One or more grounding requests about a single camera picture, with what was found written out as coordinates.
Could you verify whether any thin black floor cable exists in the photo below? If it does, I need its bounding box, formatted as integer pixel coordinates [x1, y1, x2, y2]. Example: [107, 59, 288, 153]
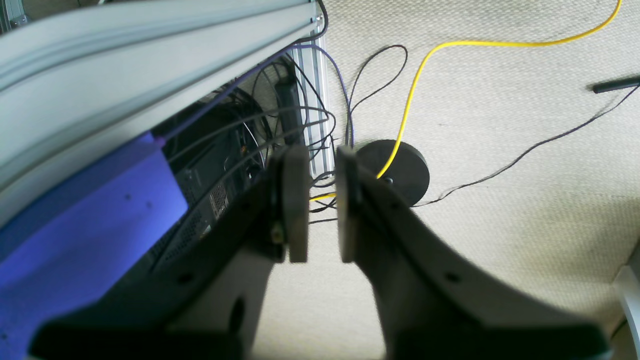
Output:
[413, 85, 640, 208]

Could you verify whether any yellow cable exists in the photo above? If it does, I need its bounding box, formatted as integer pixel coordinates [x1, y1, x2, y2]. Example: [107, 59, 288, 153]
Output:
[309, 0, 622, 203]

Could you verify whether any black round stand base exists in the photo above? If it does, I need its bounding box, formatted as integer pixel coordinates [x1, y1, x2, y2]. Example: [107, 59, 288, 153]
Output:
[356, 139, 430, 207]

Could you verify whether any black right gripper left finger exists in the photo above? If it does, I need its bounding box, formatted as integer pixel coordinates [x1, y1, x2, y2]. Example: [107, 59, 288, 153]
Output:
[30, 146, 309, 360]

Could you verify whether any aluminium frame profile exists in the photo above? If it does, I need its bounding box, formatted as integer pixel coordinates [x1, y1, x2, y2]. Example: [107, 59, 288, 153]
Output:
[0, 0, 317, 224]

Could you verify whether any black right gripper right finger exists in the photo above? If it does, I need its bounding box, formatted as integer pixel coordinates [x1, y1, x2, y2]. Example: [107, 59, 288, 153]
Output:
[336, 146, 611, 360]

